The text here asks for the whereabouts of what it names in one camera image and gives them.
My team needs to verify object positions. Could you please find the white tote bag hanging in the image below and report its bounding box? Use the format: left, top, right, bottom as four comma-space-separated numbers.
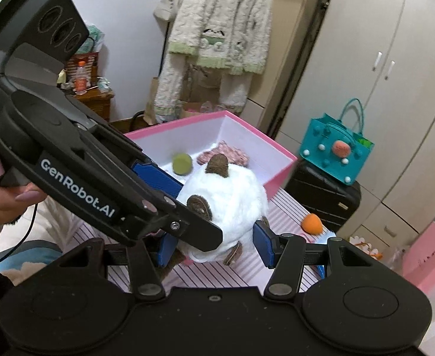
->
153, 0, 183, 22

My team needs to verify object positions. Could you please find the teal felt handbag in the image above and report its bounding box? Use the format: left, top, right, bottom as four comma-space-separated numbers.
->
299, 98, 374, 186

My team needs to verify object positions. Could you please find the black suitcase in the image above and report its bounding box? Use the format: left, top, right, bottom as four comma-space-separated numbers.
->
284, 160, 361, 233

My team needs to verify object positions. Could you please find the white knitted pajama jacket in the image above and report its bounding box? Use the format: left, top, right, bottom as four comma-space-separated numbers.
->
168, 0, 273, 75

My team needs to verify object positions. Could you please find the beige wooden wardrobe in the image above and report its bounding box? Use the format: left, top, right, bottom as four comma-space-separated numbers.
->
246, 0, 435, 252

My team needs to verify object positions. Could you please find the orange plush ball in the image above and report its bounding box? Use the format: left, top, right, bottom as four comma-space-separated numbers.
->
300, 214, 324, 236

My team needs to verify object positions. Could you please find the pink paper bag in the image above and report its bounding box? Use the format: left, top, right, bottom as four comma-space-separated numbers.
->
402, 222, 435, 293

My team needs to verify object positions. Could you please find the pink floral scrunchie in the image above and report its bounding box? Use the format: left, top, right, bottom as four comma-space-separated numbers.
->
197, 141, 249, 167

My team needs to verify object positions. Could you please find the striped tablecloth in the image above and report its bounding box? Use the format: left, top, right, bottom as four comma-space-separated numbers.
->
63, 186, 338, 293

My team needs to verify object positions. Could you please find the pink cardboard box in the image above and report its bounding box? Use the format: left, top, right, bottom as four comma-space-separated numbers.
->
127, 111, 296, 199

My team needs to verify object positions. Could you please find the orange drink bottle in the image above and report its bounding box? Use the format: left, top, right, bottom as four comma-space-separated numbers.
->
74, 60, 88, 95

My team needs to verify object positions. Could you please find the white brown plush toy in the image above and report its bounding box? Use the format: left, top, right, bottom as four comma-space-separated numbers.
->
177, 154, 268, 266

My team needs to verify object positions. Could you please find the green plush ball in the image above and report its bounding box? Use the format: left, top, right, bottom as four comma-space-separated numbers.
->
172, 153, 193, 176

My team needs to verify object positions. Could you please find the wooden side cabinet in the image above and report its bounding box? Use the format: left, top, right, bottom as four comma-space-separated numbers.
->
65, 88, 115, 121

